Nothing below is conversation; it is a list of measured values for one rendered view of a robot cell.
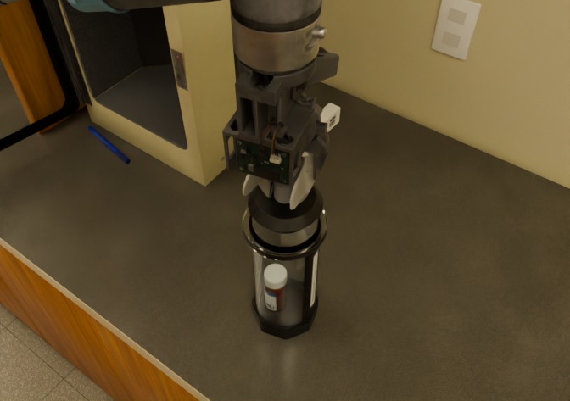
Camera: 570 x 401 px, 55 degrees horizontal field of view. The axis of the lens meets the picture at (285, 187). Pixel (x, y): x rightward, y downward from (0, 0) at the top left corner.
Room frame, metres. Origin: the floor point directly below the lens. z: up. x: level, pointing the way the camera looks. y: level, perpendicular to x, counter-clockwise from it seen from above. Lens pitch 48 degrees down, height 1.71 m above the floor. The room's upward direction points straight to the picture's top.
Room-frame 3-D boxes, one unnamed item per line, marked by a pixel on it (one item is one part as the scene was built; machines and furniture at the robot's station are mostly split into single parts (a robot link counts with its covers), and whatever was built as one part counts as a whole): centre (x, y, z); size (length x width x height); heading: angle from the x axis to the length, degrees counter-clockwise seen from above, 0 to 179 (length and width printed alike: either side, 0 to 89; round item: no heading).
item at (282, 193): (0.44, 0.00, 1.21); 0.09 x 0.09 x 0.07
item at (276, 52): (0.41, 0.00, 1.45); 0.08 x 0.08 x 0.05
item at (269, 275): (0.44, 0.00, 1.06); 0.11 x 0.11 x 0.21
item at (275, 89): (0.41, 0.01, 1.37); 0.09 x 0.08 x 0.12; 159
